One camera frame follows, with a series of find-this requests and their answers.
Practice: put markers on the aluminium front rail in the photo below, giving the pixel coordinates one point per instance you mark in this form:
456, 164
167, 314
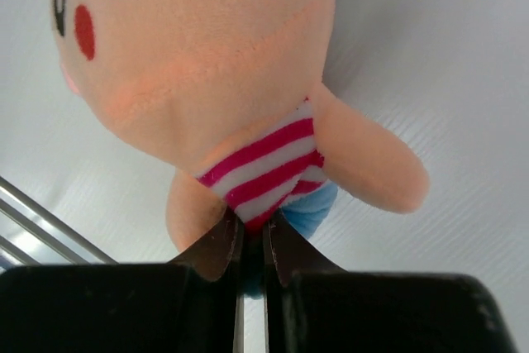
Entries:
32, 235

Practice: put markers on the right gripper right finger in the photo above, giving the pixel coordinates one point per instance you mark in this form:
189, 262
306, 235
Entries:
313, 305

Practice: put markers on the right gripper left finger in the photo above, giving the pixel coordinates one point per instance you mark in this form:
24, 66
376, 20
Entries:
190, 304

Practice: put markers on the boy doll plush striped shirt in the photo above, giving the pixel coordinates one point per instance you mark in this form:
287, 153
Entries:
231, 94

